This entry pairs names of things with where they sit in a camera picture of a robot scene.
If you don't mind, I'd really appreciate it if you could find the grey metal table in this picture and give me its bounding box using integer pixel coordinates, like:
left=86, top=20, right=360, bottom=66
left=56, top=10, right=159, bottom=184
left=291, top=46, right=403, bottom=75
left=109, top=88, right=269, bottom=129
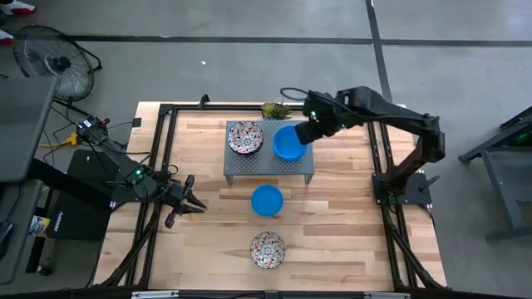
left=458, top=105, right=532, bottom=242

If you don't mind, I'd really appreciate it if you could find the blue plastic mini bowl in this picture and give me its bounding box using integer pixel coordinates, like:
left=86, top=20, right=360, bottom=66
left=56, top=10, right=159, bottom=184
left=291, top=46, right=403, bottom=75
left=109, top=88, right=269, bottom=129
left=250, top=184, right=285, bottom=218
left=272, top=125, right=309, bottom=163

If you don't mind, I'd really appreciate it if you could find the yellow power plug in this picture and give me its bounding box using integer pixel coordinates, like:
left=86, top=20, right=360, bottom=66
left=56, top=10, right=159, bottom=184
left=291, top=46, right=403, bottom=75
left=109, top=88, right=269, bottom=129
left=39, top=131, right=82, bottom=150

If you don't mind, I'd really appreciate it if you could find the black floor fan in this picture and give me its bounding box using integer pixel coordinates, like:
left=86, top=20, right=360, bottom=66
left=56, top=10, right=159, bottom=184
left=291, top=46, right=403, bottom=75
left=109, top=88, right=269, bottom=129
left=12, top=23, right=104, bottom=120

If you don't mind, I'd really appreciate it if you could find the black computer case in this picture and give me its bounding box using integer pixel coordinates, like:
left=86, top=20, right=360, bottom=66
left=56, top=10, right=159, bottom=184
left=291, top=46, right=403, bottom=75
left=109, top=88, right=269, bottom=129
left=45, top=148, right=126, bottom=243

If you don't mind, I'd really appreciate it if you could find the silver metal bracket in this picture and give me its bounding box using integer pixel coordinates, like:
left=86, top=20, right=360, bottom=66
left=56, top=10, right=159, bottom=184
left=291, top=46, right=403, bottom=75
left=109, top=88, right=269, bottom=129
left=363, top=292, right=412, bottom=299
left=131, top=290, right=180, bottom=299

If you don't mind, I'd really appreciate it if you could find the small green succulent plant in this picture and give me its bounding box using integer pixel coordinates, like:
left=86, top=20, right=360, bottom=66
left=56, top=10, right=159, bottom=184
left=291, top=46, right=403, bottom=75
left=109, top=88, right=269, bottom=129
left=260, top=100, right=293, bottom=120

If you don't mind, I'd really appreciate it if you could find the printed colourful packet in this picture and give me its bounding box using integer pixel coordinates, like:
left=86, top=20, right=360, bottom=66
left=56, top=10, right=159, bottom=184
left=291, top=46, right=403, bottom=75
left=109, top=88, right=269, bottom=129
left=28, top=214, right=52, bottom=238

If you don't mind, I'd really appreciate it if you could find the grey perforated metal rack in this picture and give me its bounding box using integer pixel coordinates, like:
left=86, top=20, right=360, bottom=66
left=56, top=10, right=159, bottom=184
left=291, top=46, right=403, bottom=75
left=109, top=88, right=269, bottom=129
left=223, top=119, right=316, bottom=186

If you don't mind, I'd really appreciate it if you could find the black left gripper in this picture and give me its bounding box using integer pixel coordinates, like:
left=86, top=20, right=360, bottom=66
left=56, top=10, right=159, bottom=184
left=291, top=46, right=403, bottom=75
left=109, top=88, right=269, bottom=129
left=164, top=174, right=208, bottom=229

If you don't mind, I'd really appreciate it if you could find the black floor cable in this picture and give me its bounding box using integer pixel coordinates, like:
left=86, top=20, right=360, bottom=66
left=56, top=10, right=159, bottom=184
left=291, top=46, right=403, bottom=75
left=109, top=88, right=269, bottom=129
left=39, top=103, right=140, bottom=163

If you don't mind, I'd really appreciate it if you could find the floral patterned ceramic bowl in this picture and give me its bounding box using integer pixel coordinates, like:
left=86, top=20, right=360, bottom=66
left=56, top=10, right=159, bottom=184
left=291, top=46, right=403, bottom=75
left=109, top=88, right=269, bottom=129
left=226, top=120, right=265, bottom=156
left=249, top=231, right=288, bottom=270

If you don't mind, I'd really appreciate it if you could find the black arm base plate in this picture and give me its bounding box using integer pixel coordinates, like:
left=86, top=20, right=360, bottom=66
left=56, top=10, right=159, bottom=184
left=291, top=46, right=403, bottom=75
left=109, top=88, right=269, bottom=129
left=108, top=182, right=172, bottom=205
left=371, top=172, right=434, bottom=208

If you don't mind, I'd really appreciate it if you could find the grey desk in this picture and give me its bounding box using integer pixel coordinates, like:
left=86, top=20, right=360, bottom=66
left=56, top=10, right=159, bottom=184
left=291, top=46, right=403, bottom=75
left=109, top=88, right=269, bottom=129
left=0, top=76, right=58, bottom=286

